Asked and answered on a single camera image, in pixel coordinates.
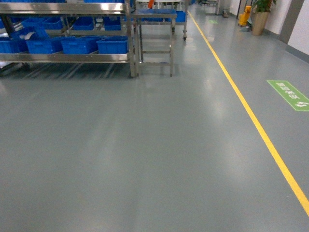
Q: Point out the steel roller shelf rack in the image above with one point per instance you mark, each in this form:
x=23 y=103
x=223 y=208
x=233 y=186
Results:
x=58 y=31

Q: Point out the blue plastic bin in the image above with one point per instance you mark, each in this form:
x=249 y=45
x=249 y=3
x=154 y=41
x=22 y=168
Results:
x=113 y=45

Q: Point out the small steel table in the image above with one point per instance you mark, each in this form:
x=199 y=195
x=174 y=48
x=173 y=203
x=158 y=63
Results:
x=154 y=32

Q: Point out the yellow mop bucket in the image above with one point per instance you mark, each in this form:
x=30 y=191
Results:
x=243 y=18

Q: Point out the green potted plant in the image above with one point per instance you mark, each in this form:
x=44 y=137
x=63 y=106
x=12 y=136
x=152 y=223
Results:
x=261 y=9

